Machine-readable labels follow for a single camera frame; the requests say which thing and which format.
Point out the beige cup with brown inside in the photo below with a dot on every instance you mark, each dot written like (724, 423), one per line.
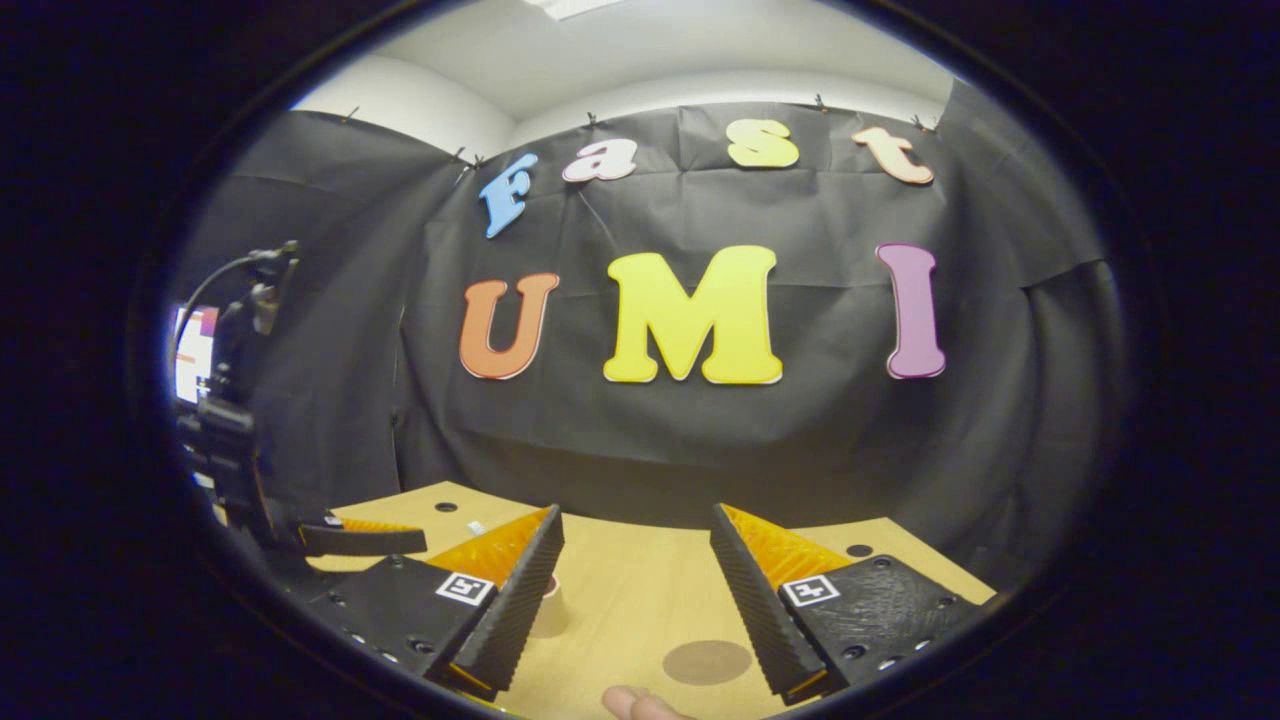
(550, 612)

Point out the computer monitor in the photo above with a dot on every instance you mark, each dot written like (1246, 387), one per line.
(195, 350)

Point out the wooden desktop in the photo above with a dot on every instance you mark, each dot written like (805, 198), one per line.
(640, 580)

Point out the black backdrop cloth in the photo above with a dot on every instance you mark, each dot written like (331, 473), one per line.
(650, 440)

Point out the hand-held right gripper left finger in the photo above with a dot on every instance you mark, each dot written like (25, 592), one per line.
(515, 610)

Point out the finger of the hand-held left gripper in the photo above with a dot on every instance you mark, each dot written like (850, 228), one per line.
(365, 541)

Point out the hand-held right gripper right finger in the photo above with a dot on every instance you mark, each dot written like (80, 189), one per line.
(760, 610)

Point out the round brown coaster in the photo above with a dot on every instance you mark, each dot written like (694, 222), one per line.
(707, 662)

